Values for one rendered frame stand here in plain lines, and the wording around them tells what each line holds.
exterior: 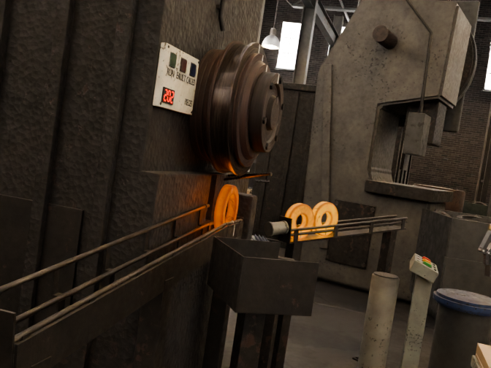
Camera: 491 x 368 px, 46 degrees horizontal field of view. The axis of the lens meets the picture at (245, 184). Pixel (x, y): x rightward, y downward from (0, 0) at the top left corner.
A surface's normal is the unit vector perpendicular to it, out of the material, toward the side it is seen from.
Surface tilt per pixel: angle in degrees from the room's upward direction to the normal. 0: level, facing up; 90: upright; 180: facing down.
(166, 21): 90
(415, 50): 90
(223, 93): 84
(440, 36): 90
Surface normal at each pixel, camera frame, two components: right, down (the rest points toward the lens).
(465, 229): -0.02, 0.05
